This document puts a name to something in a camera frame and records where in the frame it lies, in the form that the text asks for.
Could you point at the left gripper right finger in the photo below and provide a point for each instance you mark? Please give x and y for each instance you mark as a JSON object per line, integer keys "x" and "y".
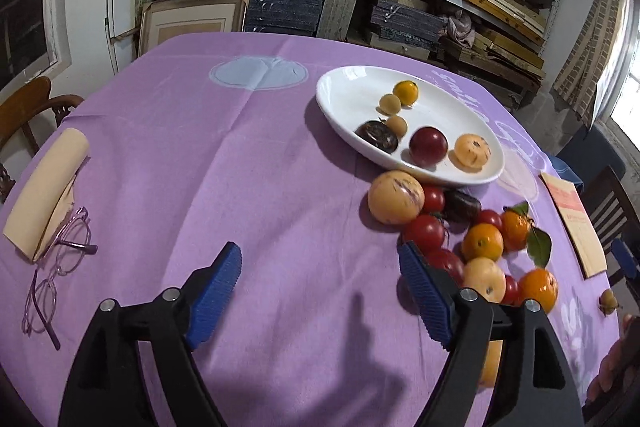
{"x": 534, "y": 386}

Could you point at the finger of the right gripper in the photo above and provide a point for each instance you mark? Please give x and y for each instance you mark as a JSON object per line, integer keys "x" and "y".
{"x": 625, "y": 259}

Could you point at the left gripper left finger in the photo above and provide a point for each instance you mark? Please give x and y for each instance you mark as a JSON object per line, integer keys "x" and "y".
{"x": 106, "y": 386}

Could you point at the red cherry tomato top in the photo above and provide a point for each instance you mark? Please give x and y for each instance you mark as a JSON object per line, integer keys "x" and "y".
{"x": 426, "y": 232}

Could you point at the red cherry tomato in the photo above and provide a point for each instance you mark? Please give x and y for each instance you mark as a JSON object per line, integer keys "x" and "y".
{"x": 434, "y": 199}
{"x": 426, "y": 232}
{"x": 512, "y": 295}
{"x": 489, "y": 217}

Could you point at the large dark red plum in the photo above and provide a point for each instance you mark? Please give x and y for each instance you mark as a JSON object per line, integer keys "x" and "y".
{"x": 428, "y": 146}

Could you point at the small brown longan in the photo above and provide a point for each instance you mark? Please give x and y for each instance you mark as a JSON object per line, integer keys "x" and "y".
{"x": 397, "y": 125}

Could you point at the dark purple wrinkled fruit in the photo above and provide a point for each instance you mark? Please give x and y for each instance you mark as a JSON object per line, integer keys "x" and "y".
{"x": 379, "y": 135}

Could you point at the large yellow pear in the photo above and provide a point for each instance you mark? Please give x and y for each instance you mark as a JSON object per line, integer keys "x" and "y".
{"x": 489, "y": 373}

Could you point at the large orange mandarin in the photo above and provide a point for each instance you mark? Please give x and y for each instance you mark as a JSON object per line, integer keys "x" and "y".
{"x": 540, "y": 285}

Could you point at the small dark red plum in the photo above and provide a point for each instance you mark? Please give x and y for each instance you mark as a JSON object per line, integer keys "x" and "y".
{"x": 447, "y": 260}

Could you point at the person's right hand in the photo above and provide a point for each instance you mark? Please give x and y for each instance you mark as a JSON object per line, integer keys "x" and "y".
{"x": 612, "y": 363}

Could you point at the dark wooden chair right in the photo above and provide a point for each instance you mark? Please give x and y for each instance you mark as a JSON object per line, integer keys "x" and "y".
{"x": 613, "y": 217}

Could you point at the orange paper notebook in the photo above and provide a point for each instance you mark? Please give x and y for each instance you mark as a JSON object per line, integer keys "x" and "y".
{"x": 587, "y": 245}

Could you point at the longan pair on twig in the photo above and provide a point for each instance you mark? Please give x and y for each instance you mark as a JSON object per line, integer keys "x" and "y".
{"x": 608, "y": 303}

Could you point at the red cherry tomato front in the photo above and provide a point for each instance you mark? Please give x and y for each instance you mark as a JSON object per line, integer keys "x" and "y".
{"x": 512, "y": 295}

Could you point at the mandarin with green leaf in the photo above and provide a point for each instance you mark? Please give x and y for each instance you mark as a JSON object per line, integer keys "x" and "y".
{"x": 520, "y": 233}

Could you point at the orange yellow tomato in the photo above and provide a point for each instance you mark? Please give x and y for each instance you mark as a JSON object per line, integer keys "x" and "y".
{"x": 482, "y": 241}

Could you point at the red cherry tomato right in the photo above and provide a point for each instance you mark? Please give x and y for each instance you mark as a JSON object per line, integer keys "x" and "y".
{"x": 489, "y": 217}

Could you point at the purple framed eyeglasses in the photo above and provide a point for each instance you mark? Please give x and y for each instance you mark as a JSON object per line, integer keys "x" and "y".
{"x": 71, "y": 243}

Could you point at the dark date fruit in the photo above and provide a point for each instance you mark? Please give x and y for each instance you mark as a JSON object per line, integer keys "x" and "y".
{"x": 460, "y": 207}

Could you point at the speckled beige fruit in plate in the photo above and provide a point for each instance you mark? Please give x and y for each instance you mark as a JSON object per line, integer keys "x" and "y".
{"x": 472, "y": 151}

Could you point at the red cherry tomato left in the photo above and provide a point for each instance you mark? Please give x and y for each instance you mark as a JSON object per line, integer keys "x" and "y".
{"x": 434, "y": 199}

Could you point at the beige glasses case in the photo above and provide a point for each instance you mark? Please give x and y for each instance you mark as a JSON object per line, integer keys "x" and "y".
{"x": 47, "y": 198}

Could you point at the patterned curtain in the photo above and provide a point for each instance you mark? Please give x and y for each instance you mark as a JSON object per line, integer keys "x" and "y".
{"x": 587, "y": 74}

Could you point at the striped beige melon fruit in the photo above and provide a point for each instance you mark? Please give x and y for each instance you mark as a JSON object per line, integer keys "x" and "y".
{"x": 395, "y": 198}

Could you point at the purple tablecloth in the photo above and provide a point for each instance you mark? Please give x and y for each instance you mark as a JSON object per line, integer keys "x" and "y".
{"x": 216, "y": 138}

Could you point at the small yellow orange in plate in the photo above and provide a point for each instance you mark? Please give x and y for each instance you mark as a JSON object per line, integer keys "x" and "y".
{"x": 407, "y": 91}

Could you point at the pink cloth on shelf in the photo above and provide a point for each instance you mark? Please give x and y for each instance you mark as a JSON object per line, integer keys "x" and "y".
{"x": 460, "y": 28}

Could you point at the wooden chair left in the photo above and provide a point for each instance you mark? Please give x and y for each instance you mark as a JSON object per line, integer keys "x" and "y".
{"x": 27, "y": 103}

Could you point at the framed picture leaning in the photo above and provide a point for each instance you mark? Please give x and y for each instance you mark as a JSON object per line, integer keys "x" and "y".
{"x": 163, "y": 20}

